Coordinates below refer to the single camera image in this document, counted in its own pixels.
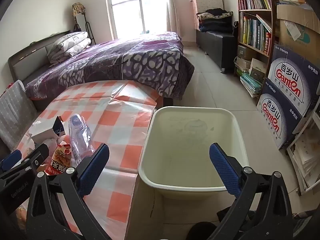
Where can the red cloth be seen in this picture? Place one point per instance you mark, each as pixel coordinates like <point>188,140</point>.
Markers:
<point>10,85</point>

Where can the large brown cardboard box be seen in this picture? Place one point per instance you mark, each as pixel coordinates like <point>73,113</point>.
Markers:
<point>300,27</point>

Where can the black metal floor stand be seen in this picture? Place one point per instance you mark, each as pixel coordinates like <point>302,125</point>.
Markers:
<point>86,26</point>

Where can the orange checkered tablecloth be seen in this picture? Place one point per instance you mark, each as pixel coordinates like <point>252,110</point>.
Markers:
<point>120,130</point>

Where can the dark bed headboard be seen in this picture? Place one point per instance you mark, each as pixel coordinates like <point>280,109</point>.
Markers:
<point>22,60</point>

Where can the small cardboard carton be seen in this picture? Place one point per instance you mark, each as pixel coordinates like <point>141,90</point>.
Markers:
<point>244,52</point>

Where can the wooden bookshelf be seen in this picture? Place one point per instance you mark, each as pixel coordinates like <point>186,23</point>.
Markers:
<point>273,20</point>

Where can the grey checked fabric panel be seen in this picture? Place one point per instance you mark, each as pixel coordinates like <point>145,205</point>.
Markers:
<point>15,112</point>

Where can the window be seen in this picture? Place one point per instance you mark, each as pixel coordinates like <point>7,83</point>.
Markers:
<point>125,5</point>

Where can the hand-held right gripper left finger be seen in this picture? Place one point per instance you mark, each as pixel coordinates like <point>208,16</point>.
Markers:
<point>93,170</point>

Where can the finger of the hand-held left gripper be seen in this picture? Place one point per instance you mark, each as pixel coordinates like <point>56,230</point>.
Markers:
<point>10,158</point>
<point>35,156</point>

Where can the stack of green books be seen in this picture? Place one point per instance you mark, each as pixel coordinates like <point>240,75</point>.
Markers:
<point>251,85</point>

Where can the blue biscuit box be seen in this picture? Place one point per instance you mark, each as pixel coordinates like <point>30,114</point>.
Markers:
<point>46,133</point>

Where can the pink checked cabinet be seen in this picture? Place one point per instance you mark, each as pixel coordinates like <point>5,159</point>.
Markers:
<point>208,3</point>

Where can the white plastic bin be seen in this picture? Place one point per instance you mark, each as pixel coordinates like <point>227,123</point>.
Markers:
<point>190,142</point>

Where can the crushed clear plastic bottle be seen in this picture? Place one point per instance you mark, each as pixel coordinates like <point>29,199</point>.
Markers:
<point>78,137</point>

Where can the pile of folded clothes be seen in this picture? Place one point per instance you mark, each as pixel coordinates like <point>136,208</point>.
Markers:
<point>215,20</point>

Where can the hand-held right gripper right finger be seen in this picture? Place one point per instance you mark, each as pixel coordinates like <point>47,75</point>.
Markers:
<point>223,170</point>

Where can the black bench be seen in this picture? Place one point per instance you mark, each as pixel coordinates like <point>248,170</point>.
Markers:
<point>216,47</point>

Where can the orange peel piece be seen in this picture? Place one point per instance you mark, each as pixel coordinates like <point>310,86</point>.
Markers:
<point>21,213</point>

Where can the plaid scarf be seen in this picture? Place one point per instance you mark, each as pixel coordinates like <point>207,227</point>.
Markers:
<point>78,8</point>

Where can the red snack packet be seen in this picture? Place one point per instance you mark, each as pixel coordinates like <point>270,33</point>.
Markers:
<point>60,158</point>

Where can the white curtain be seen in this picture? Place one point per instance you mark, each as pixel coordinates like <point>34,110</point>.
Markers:
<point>172,10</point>

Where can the pile of white booklets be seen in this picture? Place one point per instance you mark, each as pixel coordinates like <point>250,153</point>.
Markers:
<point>308,157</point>

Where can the bed with purple quilt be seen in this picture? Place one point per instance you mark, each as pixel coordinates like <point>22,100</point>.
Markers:
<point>112,60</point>

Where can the folded floral quilt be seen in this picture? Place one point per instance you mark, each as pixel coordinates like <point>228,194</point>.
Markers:
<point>68,45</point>

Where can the blue water bottle case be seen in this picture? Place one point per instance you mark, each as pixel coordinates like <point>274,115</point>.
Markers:
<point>277,120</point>
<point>292,77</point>

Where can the black bag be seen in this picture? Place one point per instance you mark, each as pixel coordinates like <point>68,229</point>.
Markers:
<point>235,30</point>

